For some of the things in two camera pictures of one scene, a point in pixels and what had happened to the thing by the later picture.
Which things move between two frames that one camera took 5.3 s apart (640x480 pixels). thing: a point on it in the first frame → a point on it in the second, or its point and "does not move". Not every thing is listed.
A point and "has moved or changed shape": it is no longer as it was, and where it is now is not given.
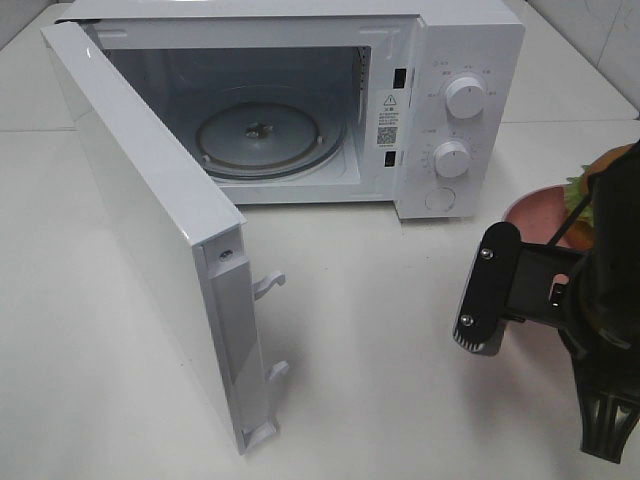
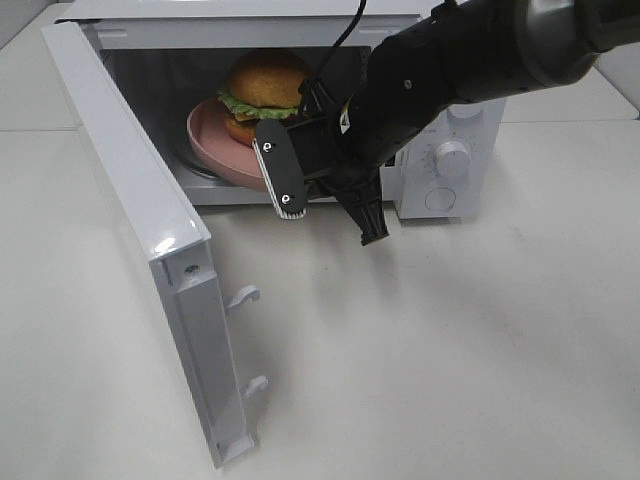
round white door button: (440, 199) does not move
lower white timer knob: (451, 159) does not move
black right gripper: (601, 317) → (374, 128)
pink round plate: (539, 213) → (208, 132)
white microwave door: (190, 228) has moved or changed shape
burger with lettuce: (579, 235) → (263, 85)
